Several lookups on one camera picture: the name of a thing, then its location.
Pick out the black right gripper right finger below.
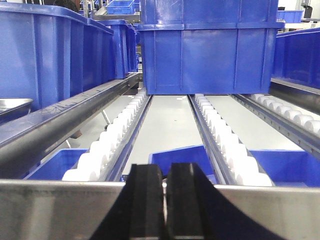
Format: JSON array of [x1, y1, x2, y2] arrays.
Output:
[[166, 163, 280, 240]]

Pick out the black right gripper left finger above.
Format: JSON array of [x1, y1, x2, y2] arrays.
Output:
[[90, 164, 164, 240]]

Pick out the silver metal tray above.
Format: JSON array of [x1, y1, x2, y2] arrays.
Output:
[[0, 98, 33, 118]]

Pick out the lower blue bin middle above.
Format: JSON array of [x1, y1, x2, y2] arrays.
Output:
[[148, 144, 218, 184]]

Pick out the middle white roller track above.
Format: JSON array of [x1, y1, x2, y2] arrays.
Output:
[[187, 93, 275, 187]]

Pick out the white roller track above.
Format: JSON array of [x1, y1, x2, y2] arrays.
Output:
[[231, 94, 320, 159], [62, 88, 150, 182], [187, 93, 275, 187]]

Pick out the left white roller track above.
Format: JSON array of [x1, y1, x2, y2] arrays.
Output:
[[62, 88, 150, 182]]

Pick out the lower blue bin left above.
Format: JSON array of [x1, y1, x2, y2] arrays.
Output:
[[23, 148, 88, 180]]

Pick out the lower blue bin right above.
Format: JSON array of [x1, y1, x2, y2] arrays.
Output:
[[250, 149, 320, 188]]

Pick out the right white roller track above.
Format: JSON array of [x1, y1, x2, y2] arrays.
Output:
[[231, 94, 320, 159]]

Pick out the large blue bin centre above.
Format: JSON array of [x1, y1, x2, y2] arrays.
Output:
[[138, 0, 284, 95]]

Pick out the large blue bin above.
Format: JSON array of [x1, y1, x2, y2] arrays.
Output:
[[0, 2, 114, 111], [138, 0, 284, 95]]

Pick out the blue bin behind left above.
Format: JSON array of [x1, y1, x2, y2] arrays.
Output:
[[99, 19, 138, 79]]

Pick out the large blue bin left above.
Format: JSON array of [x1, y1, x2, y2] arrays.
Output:
[[0, 2, 114, 111]]

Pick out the blue bin far right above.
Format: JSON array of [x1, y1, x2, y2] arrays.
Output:
[[271, 27, 320, 89]]

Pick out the distant small blue bin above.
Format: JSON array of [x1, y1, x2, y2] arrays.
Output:
[[106, 0, 135, 15]]

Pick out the distant blue bin right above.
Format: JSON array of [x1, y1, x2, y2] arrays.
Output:
[[277, 10, 304, 23]]

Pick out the steel front rack rail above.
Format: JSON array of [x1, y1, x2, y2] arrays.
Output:
[[0, 179, 320, 240]]

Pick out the steel lane divider rail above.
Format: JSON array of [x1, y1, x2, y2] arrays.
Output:
[[0, 72, 142, 179]]

